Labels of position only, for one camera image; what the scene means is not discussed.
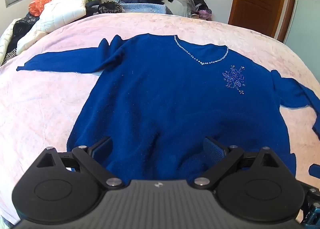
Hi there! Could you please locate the dark crumpled garment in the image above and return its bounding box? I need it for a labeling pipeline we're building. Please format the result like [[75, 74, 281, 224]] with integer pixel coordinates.
[[85, 0, 101, 16]]

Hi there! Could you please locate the light blue folded blanket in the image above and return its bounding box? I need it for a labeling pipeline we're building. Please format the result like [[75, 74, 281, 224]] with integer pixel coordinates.
[[120, 3, 173, 15]]

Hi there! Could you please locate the leopard fur hat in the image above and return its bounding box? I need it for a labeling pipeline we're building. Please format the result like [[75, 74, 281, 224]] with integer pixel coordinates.
[[97, 0, 123, 14]]

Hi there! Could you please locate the clear plastic bag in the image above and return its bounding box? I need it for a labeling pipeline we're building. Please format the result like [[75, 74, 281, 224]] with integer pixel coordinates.
[[170, 0, 198, 18]]

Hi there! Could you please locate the white quilted jacket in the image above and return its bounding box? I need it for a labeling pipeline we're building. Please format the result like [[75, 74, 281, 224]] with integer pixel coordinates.
[[16, 0, 87, 47]]

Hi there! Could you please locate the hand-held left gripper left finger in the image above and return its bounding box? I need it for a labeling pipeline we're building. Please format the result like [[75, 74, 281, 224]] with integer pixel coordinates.
[[36, 136, 124, 190]]

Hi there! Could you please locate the cream quilted cloth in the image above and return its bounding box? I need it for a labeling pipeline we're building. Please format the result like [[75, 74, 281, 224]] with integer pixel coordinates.
[[0, 18, 21, 66]]

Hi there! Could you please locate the blue beaded sweater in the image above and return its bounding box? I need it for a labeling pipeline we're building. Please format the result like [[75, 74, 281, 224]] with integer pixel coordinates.
[[16, 33, 320, 181]]

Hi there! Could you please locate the pink floral blanket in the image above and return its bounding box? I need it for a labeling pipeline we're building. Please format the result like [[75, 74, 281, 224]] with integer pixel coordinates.
[[0, 12, 320, 227]]

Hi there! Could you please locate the wooden door frame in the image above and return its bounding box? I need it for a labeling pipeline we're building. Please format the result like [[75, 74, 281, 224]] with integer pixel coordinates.
[[276, 0, 300, 43]]

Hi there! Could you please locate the purple plastic bag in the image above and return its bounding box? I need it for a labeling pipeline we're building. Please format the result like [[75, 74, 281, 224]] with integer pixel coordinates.
[[198, 9, 213, 21]]

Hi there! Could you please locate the black patterned garment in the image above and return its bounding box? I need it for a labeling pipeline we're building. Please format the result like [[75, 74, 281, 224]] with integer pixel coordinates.
[[5, 15, 40, 57]]

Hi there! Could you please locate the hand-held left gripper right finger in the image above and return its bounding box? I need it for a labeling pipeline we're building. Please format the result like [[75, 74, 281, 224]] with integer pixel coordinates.
[[194, 136, 285, 190]]

